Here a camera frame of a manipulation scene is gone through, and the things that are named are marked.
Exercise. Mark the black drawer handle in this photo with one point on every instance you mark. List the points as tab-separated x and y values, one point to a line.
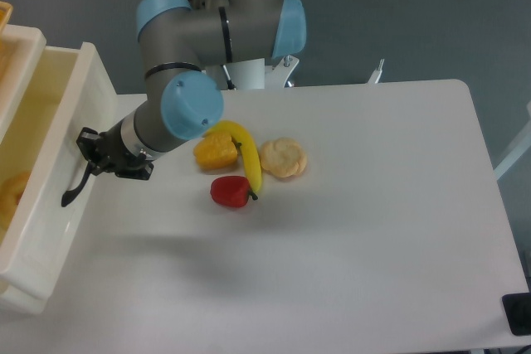
70	195

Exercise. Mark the white top drawer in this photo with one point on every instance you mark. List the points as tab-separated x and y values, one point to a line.
69	90

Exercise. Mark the beige toy bread roll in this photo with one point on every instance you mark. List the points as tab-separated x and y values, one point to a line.
283	157

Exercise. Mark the black device at table corner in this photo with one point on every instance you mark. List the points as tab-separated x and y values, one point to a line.
517	307

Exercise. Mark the white frame bar right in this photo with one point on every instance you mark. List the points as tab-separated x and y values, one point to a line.
517	147

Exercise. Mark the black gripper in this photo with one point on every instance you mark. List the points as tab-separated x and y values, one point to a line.
106	153

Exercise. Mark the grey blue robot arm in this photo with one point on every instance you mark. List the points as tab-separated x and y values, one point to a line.
178	40

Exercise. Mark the beige toy donut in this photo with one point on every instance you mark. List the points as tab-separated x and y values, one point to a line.
11	194

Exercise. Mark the yellow woven basket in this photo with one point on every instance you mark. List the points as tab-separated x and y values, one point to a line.
5	14

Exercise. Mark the orange toy bell pepper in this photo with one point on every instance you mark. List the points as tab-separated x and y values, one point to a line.
215	151

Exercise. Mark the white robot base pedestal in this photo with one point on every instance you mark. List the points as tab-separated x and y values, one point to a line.
254	74

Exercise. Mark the white drawer cabinet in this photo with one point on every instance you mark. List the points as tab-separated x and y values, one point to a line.
21	49

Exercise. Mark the yellow toy banana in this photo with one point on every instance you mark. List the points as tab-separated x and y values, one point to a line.
246	147

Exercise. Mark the red toy bell pepper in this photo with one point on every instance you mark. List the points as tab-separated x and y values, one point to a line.
232	191

